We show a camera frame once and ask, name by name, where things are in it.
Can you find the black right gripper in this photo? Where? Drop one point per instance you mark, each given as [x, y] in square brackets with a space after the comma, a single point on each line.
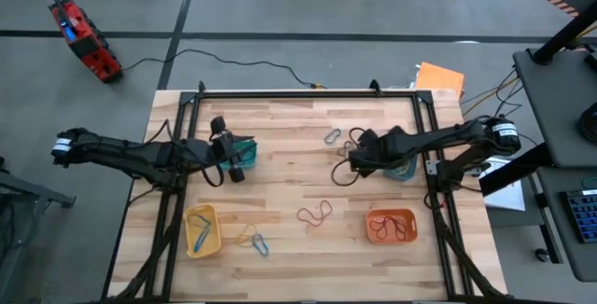
[373, 155]

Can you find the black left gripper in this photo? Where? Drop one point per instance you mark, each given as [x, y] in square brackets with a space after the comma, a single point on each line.
[221, 150]

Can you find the yellow rubber band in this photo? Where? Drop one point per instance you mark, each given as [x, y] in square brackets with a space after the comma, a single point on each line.
[240, 239]
[401, 172]

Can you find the grey-blue rubber band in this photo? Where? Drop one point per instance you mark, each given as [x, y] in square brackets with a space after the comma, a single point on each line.
[326, 140]

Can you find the thin dark red rubber band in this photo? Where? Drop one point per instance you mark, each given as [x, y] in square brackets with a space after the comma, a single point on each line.
[394, 222]

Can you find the long red rubber band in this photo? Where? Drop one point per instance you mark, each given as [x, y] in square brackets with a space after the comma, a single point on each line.
[373, 229]

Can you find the wide bright blue rubber band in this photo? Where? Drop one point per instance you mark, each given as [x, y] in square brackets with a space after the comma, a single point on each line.
[201, 241]

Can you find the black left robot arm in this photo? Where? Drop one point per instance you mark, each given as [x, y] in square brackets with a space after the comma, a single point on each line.
[121, 152]

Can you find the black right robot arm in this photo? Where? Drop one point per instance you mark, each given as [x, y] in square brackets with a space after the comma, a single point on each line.
[443, 138]

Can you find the dark brown rubber band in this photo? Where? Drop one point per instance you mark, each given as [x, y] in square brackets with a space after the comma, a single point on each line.
[340, 151]

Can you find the green plastic basket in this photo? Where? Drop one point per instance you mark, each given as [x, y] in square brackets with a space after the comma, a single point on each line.
[247, 165]

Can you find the dark teal plastic basket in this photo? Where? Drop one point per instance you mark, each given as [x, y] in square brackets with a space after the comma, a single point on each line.
[389, 175]

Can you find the yellow plastic basket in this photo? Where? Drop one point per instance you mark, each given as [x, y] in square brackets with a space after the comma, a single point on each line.
[215, 220]

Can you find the orange plastic basket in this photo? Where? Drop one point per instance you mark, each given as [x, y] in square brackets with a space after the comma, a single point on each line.
[412, 229]

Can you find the orange paper folder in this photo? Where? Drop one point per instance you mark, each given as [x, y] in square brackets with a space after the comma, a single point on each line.
[438, 79]

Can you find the black metal bar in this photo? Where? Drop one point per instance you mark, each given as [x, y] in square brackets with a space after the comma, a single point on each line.
[513, 169]

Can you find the white paper sheet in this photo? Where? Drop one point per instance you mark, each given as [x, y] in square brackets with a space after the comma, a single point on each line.
[510, 199]

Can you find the grey desk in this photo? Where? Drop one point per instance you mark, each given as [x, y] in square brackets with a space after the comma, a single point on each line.
[559, 103]

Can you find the black caster wheel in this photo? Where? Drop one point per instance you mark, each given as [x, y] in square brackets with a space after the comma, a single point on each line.
[542, 255]

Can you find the grey metal stand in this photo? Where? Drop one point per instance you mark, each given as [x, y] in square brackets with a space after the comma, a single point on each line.
[28, 187]

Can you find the black round object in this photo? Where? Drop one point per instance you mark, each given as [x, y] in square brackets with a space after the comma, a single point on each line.
[590, 124]

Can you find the black metal pole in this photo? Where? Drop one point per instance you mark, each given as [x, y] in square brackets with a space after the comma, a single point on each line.
[559, 38]

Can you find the backlit keyboard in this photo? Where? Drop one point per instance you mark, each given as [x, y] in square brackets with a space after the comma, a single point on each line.
[585, 215]

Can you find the black aluminium rig frame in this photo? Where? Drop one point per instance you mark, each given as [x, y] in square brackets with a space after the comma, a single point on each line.
[303, 94]

